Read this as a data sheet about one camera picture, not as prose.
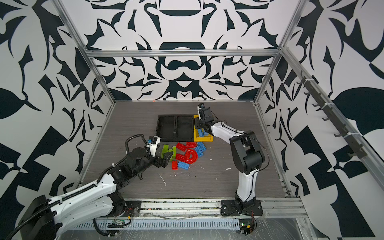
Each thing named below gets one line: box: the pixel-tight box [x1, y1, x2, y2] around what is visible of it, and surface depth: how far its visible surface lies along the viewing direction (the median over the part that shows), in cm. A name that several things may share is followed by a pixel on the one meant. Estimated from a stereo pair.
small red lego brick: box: [171, 160, 178, 170], surface depth 88 cm
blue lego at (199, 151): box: [194, 146, 204, 157], surface depth 94 cm
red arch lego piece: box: [176, 148, 198, 164], surface depth 92 cm
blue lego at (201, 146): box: [197, 141, 207, 152], surface depth 96 cm
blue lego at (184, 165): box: [177, 161, 190, 170], surface depth 89 cm
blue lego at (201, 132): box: [198, 128, 205, 137], surface depth 100 cm
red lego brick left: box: [176, 142, 187, 152], surface depth 96 cm
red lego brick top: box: [185, 141, 198, 148], surface depth 98 cm
